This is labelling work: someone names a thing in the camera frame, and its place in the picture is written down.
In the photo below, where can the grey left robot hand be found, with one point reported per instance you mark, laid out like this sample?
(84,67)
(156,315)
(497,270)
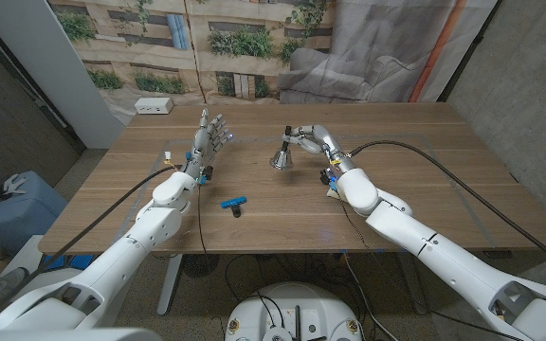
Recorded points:
(203,142)

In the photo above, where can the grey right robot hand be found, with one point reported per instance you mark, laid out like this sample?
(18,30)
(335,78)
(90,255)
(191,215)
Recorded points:
(327,142)

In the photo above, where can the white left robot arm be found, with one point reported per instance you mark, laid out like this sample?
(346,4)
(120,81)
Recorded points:
(126,256)

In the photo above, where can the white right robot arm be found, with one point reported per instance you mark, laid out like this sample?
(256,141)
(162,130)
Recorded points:
(443,256)

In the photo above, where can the pale yellow sponge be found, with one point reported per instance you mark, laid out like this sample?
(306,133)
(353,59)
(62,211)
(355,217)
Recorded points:
(332,194)

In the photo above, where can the blue and black paper clip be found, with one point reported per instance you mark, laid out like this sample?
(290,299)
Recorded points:
(233,202)

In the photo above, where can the white power strip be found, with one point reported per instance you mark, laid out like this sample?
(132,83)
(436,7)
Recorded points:
(153,105)

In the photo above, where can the printed fabric backdrop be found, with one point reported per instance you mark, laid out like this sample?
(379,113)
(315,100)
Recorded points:
(254,71)

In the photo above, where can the round black floor fixture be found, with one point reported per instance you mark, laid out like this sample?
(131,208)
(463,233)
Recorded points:
(200,265)

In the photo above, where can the white table leg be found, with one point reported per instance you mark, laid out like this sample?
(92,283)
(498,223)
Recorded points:
(169,284)

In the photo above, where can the white robot torso base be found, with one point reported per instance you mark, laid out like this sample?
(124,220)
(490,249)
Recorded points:
(292,303)

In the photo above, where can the white pillar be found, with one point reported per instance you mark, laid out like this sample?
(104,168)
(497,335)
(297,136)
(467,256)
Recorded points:
(55,61)

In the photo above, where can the grey table leg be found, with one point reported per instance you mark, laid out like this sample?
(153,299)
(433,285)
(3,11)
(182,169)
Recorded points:
(417,298)

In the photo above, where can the white tool on case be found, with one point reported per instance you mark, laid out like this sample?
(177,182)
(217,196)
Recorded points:
(14,182)

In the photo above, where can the blue plastic case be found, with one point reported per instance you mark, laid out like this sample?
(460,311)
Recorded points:
(17,218)

